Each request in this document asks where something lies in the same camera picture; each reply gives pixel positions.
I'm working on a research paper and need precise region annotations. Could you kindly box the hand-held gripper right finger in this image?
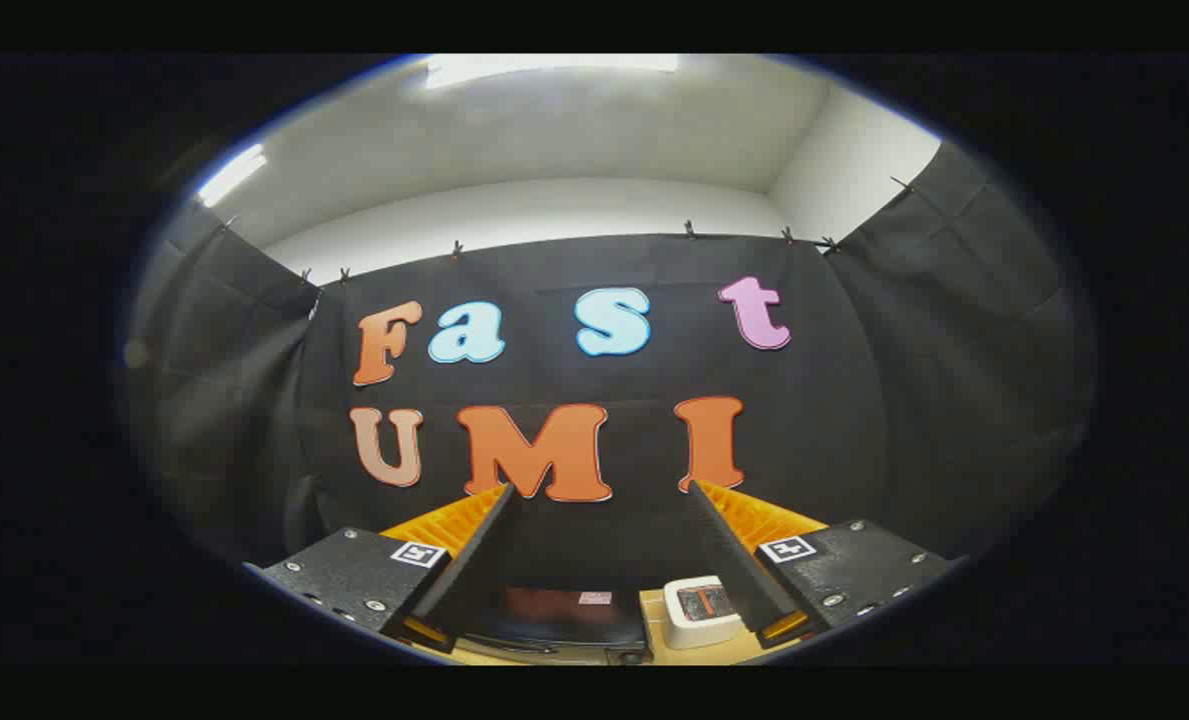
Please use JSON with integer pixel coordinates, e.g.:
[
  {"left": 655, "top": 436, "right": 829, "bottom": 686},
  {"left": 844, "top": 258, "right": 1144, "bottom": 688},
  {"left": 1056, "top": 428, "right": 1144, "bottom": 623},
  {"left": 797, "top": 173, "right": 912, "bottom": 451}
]
[{"left": 687, "top": 480, "right": 967, "bottom": 651}]

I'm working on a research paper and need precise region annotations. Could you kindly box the white pop-up toaster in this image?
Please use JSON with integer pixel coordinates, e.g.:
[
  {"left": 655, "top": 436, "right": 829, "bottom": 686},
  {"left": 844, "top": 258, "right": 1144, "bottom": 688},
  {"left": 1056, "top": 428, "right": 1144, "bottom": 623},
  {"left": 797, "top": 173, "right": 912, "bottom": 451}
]
[{"left": 664, "top": 577, "right": 747, "bottom": 650}]

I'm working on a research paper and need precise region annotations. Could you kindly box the ceiling light strip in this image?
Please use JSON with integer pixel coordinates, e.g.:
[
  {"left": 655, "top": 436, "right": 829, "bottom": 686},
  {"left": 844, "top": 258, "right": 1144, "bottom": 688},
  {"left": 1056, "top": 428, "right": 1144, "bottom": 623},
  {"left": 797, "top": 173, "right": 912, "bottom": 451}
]
[{"left": 197, "top": 145, "right": 268, "bottom": 208}]

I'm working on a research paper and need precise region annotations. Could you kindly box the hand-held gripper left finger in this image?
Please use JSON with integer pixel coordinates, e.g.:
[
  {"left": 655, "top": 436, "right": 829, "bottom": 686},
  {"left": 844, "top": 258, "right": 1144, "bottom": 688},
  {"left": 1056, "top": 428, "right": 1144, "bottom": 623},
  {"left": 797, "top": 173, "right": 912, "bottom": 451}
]
[{"left": 244, "top": 483, "right": 517, "bottom": 656}]

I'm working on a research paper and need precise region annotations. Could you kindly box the black toaster oven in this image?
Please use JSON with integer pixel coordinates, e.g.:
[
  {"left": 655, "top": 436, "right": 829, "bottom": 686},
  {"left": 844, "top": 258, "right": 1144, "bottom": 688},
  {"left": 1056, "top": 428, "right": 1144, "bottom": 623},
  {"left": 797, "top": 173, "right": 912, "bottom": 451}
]
[{"left": 459, "top": 585, "right": 655, "bottom": 666}]

